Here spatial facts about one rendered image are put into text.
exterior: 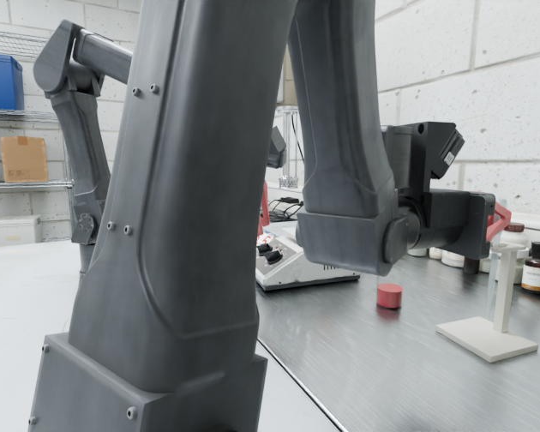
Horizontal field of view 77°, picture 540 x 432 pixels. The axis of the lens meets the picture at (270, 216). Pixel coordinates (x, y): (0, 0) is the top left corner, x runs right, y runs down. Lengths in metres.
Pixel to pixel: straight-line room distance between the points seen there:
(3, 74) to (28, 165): 0.54
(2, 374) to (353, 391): 0.38
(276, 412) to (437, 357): 0.21
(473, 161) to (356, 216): 0.77
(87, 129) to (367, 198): 0.56
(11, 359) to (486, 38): 1.09
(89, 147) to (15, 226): 2.07
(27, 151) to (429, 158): 2.47
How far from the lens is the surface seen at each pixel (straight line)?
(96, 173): 0.69
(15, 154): 2.64
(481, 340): 0.52
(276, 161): 0.52
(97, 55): 0.68
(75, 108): 0.71
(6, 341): 0.57
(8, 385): 0.48
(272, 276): 0.60
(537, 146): 0.94
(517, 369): 0.50
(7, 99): 2.70
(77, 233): 0.71
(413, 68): 1.17
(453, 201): 0.39
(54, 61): 0.72
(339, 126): 0.24
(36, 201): 3.01
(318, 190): 0.26
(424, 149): 0.38
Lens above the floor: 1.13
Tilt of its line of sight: 9 degrees down
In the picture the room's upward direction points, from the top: straight up
